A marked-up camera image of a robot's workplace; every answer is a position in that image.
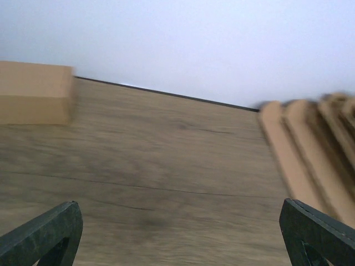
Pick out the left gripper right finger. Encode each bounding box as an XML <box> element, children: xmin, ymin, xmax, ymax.
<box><xmin>279</xmin><ymin>198</ymin><xmax>354</xmax><ymax>266</ymax></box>

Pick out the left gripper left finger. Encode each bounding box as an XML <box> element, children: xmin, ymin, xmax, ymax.
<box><xmin>1</xmin><ymin>201</ymin><xmax>83</xmax><ymax>265</ymax></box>

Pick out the brown cardboard box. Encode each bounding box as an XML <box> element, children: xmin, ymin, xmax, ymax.
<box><xmin>1</xmin><ymin>61</ymin><xmax>75</xmax><ymax>125</ymax></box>

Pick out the stack of flat cardboard blanks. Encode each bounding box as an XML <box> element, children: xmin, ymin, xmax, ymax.
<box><xmin>259</xmin><ymin>93</ymin><xmax>354</xmax><ymax>227</ymax></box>

